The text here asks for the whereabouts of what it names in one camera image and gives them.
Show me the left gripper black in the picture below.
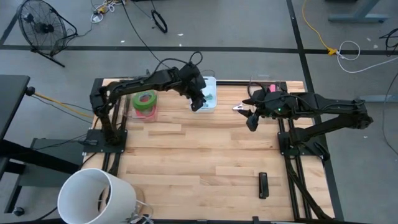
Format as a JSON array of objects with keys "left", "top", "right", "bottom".
[{"left": 179, "top": 63, "right": 208, "bottom": 112}]

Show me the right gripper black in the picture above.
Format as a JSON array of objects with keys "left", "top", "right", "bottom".
[{"left": 238, "top": 90, "right": 282, "bottom": 132}]

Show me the red tape roll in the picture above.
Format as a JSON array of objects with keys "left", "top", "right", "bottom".
[{"left": 134, "top": 105, "right": 157, "bottom": 121}]

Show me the green tape roll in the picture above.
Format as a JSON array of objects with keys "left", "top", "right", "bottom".
[
  {"left": 133, "top": 99, "right": 157, "bottom": 112},
  {"left": 132, "top": 89, "right": 158, "bottom": 108}
]

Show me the black stapler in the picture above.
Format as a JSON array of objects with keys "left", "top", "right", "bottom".
[{"left": 258, "top": 172, "right": 269, "bottom": 200}]

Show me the white plastic bin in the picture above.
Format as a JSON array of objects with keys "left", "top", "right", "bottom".
[{"left": 190, "top": 76, "right": 218, "bottom": 114}]

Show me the clear plastic bin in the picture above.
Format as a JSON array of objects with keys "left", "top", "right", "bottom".
[
  {"left": 248, "top": 73, "right": 289, "bottom": 123},
  {"left": 124, "top": 74, "right": 159, "bottom": 123}
]

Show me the white cylindrical lampshade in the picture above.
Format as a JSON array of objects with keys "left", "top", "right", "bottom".
[{"left": 57, "top": 168, "right": 137, "bottom": 224}]

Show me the grey desk foot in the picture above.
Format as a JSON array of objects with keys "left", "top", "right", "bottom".
[{"left": 356, "top": 95, "right": 398, "bottom": 104}]

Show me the clear plastic packaging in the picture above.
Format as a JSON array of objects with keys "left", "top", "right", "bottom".
[{"left": 126, "top": 194, "right": 155, "bottom": 224}]

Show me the grey desk leg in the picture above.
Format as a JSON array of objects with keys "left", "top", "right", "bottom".
[{"left": 328, "top": 0, "right": 389, "bottom": 23}]

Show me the grey floor box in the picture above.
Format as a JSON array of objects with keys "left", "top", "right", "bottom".
[{"left": 18, "top": 138, "right": 86, "bottom": 187}]

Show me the black floor fan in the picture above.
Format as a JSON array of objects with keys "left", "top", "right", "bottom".
[{"left": 17, "top": 0, "right": 78, "bottom": 68}]

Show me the black desk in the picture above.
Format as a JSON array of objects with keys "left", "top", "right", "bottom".
[{"left": 0, "top": 74, "right": 83, "bottom": 215}]

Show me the black aluminium table frame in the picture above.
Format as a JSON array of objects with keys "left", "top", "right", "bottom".
[{"left": 82, "top": 77, "right": 315, "bottom": 224}]

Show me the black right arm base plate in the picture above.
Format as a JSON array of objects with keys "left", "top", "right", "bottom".
[{"left": 277, "top": 132, "right": 326, "bottom": 156}]

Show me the black floor cable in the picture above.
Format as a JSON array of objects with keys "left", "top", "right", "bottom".
[{"left": 121, "top": 0, "right": 170, "bottom": 68}]

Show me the black coiled cable ring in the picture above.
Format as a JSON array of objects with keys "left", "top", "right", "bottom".
[{"left": 150, "top": 9, "right": 169, "bottom": 34}]

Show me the yellow extension cable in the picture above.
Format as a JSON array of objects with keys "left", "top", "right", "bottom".
[{"left": 302, "top": 0, "right": 339, "bottom": 56}]

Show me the black cable bundle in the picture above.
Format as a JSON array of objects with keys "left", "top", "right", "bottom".
[{"left": 284, "top": 154, "right": 332, "bottom": 220}]

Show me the white power cable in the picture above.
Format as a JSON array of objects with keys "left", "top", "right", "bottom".
[{"left": 336, "top": 40, "right": 398, "bottom": 74}]

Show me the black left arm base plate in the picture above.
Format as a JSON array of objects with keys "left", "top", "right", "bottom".
[{"left": 82, "top": 129, "right": 128, "bottom": 154}]

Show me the power strip with cables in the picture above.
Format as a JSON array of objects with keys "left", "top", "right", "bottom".
[{"left": 90, "top": 0, "right": 127, "bottom": 24}]

